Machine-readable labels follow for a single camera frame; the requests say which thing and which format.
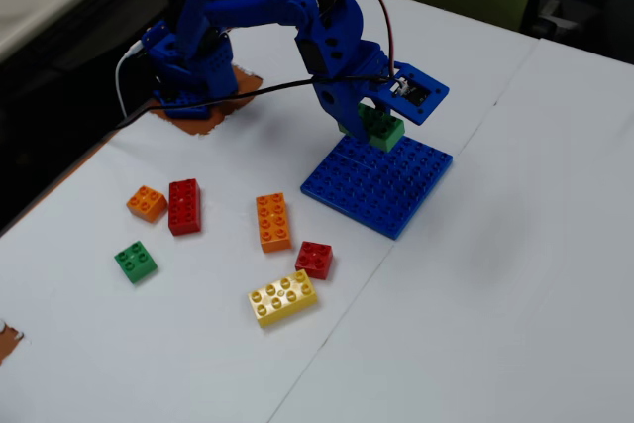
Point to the orange 2x4 block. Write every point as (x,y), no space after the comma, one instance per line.
(273,222)

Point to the red 2x2 block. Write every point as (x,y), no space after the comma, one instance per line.
(314,259)

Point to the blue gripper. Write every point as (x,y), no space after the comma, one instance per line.
(341,105)

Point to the orange 2x2 block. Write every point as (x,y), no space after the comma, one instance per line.
(146,203)

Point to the green 2x2 block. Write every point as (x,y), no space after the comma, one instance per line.
(136,262)

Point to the red 2x4 block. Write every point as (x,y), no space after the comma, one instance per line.
(184,207)

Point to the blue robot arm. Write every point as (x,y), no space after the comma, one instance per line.
(238,12)

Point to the green 2x4 block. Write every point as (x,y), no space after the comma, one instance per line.
(389,135)

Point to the white paper table cover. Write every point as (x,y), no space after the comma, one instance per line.
(148,368)
(495,319)

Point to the blue 8x8 base plate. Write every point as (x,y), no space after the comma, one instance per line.
(376,190)

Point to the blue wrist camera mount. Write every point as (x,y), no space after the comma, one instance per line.
(431,106)

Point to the yellow 2x4 block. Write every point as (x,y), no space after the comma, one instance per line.
(282,298)

